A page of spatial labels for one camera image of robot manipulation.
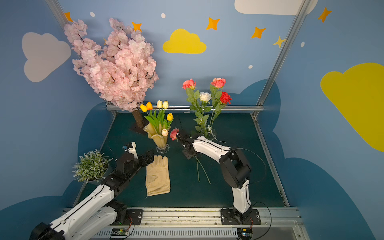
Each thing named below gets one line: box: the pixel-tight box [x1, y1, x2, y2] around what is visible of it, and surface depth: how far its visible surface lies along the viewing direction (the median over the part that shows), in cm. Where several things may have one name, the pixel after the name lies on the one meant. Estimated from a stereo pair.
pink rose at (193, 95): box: [182, 78, 207, 137], surface depth 82 cm
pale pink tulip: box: [161, 128, 169, 137], surface depth 73 cm
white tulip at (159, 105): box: [156, 100, 164, 133], surface depth 87 cm
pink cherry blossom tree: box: [64, 18, 159, 128], surface depth 69 cm
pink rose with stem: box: [209, 78, 227, 133], surface depth 84 cm
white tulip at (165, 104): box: [162, 100, 169, 112], surface depth 84 cm
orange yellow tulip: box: [146, 101, 153, 111], surface depth 81 cm
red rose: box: [211, 91, 233, 132], surface depth 83 cm
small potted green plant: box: [72, 149, 114, 185], surface depth 76 cm
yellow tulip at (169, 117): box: [166, 112, 174, 124], surface depth 77 cm
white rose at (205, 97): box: [199, 91, 213, 136], surface depth 84 cm
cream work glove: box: [145, 155, 171, 196], surface depth 89 cm
